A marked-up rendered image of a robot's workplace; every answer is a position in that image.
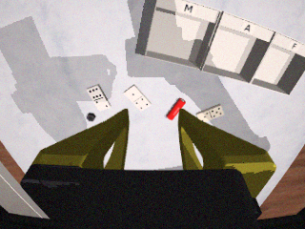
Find red cylinder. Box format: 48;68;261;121
166;98;186;121

